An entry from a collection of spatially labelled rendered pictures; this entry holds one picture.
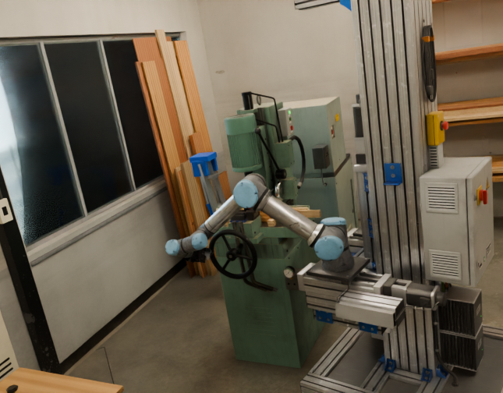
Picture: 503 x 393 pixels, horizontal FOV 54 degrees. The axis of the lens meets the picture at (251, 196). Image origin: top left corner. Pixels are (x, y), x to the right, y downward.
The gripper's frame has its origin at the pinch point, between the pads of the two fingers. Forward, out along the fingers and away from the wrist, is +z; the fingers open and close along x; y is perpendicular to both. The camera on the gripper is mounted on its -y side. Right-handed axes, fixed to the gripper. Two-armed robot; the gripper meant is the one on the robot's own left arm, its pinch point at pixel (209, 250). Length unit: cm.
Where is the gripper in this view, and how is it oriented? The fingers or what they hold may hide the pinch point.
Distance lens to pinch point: 267.3
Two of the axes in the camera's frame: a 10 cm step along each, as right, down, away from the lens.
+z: 4.4, 2.0, 8.7
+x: 9.0, -0.2, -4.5
